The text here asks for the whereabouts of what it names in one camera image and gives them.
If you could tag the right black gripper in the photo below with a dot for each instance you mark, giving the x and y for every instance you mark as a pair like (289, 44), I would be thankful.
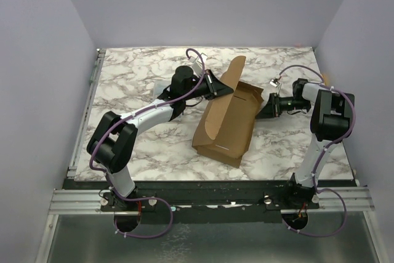
(274, 105)

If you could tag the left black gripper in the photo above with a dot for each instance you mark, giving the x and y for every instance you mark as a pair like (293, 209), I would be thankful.
(215, 87)

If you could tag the brown cardboard box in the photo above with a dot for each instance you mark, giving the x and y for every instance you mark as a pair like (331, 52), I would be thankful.
(225, 130)

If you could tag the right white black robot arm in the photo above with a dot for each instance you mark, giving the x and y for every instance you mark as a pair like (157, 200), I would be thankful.
(332, 121)

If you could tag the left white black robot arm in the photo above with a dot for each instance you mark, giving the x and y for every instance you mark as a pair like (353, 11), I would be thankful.
(113, 140)

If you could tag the clear plastic screw organizer box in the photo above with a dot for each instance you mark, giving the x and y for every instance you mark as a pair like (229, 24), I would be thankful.
(159, 86)

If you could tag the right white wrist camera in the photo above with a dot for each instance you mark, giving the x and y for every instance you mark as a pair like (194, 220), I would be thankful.
(276, 83)

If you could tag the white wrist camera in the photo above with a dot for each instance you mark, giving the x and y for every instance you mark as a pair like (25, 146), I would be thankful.
(276, 83)
(196, 63)

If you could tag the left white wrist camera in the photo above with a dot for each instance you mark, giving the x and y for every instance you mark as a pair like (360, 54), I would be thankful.
(196, 63)

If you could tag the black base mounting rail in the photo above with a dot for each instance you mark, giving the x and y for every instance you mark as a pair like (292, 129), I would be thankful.
(200, 202)

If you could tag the aluminium extrusion frame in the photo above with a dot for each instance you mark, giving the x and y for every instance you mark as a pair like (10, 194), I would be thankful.
(52, 219)

